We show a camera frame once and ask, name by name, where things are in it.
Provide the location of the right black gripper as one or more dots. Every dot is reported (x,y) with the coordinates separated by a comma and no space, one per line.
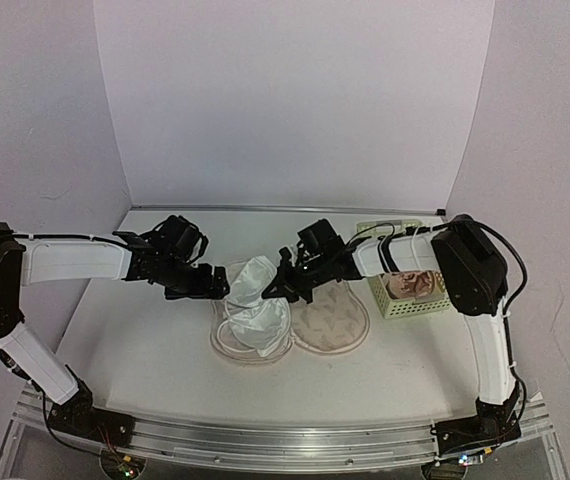
(282,286)

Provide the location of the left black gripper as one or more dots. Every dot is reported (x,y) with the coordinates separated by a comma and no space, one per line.
(203,289)

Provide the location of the white satin bra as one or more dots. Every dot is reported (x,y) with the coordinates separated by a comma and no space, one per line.
(252,324)

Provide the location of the floral mesh laundry bag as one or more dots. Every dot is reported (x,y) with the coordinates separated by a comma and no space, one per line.
(335,323)

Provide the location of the pink bra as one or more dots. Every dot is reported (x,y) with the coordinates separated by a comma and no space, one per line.
(414,285)

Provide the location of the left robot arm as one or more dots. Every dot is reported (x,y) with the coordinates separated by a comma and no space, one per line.
(30,266)

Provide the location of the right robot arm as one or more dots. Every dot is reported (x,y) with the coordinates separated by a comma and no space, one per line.
(467,255)

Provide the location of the back edge aluminium strip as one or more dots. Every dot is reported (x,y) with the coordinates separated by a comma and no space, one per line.
(283,208)

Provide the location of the pale green perforated basket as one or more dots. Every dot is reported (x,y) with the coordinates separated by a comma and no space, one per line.
(415,256)

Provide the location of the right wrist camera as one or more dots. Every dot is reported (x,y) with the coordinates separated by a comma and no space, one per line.
(289,256)

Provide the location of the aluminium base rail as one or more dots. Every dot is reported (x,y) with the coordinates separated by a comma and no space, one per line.
(323,448)

